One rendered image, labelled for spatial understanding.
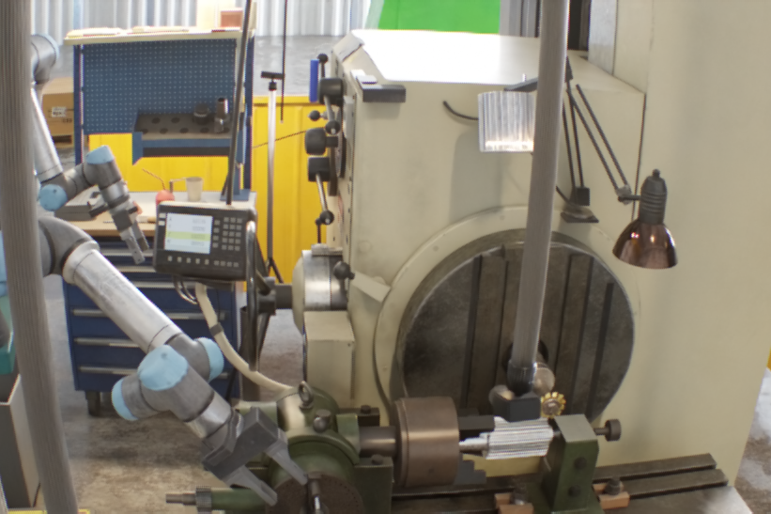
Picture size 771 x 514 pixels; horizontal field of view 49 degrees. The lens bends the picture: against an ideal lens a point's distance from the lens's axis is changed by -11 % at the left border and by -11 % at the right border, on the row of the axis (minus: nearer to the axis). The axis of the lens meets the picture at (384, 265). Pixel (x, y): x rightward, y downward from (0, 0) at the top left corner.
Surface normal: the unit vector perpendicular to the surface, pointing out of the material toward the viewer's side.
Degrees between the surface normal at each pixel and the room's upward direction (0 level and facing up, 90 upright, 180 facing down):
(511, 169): 90
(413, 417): 24
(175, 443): 0
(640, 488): 0
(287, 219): 90
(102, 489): 0
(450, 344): 90
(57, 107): 90
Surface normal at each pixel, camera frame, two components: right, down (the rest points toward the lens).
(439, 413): 0.09, -0.73
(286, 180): 0.13, 0.38
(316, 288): 0.13, -0.22
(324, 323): 0.04, -0.92
